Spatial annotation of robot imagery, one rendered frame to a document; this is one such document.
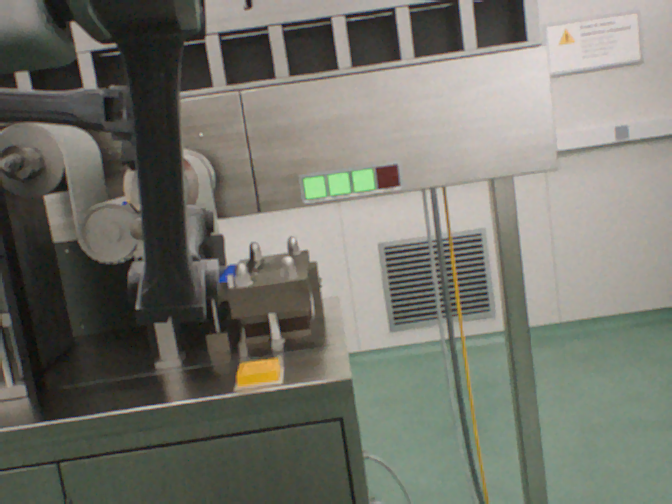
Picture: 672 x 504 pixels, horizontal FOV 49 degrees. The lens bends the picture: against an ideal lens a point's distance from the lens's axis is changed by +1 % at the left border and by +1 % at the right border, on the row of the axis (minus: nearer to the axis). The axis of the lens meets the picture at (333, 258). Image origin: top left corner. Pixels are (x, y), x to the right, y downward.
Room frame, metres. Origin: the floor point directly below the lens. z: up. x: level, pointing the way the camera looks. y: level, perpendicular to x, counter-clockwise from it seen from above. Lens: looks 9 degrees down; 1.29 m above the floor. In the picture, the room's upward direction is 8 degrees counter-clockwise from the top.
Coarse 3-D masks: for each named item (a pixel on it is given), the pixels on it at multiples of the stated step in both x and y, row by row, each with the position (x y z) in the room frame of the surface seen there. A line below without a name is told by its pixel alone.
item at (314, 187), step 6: (306, 180) 1.79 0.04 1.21; (312, 180) 1.79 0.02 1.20; (318, 180) 1.79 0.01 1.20; (306, 186) 1.79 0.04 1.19; (312, 186) 1.79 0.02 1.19; (318, 186) 1.79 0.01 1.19; (324, 186) 1.79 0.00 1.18; (306, 192) 1.79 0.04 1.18; (312, 192) 1.79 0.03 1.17; (318, 192) 1.79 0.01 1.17; (324, 192) 1.79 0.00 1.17; (306, 198) 1.79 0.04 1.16; (312, 198) 1.79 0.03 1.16
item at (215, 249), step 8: (208, 240) 1.38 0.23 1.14; (216, 240) 1.42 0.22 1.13; (224, 240) 1.42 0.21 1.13; (208, 248) 1.37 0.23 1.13; (216, 248) 1.41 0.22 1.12; (224, 248) 1.41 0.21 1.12; (208, 256) 1.39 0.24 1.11; (216, 256) 1.40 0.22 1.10; (224, 256) 1.40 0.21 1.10; (224, 264) 1.40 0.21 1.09
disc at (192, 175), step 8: (184, 160) 1.47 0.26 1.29; (128, 168) 1.47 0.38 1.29; (184, 168) 1.47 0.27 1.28; (192, 168) 1.47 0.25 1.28; (128, 176) 1.47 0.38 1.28; (192, 176) 1.47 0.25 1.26; (128, 184) 1.47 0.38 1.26; (192, 184) 1.47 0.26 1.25; (128, 192) 1.47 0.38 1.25; (192, 192) 1.47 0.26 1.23; (192, 200) 1.47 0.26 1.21; (136, 208) 1.47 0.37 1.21
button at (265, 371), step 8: (264, 360) 1.26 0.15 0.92; (272, 360) 1.26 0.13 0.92; (240, 368) 1.24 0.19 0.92; (248, 368) 1.23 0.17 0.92; (256, 368) 1.22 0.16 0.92; (264, 368) 1.21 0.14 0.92; (272, 368) 1.21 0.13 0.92; (240, 376) 1.20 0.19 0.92; (248, 376) 1.20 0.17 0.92; (256, 376) 1.20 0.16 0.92; (264, 376) 1.20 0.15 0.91; (272, 376) 1.20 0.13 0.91; (240, 384) 1.20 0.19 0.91; (248, 384) 1.20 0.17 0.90; (256, 384) 1.20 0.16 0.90
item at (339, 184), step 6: (336, 174) 1.79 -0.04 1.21; (342, 174) 1.79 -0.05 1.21; (330, 180) 1.79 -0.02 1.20; (336, 180) 1.79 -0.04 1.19; (342, 180) 1.79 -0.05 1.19; (348, 180) 1.79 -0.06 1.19; (330, 186) 1.79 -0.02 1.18; (336, 186) 1.79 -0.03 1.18; (342, 186) 1.79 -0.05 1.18; (348, 186) 1.79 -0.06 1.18; (330, 192) 1.79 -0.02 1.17; (336, 192) 1.79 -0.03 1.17; (342, 192) 1.79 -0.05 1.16; (348, 192) 1.79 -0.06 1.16
